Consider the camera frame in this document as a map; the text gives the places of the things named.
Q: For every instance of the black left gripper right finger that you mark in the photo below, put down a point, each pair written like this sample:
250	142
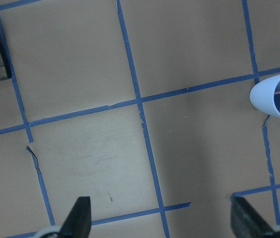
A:
246	222

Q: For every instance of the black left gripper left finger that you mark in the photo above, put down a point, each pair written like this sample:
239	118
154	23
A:
78	222

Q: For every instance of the light blue plastic cup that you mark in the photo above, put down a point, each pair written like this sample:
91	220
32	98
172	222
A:
262	96

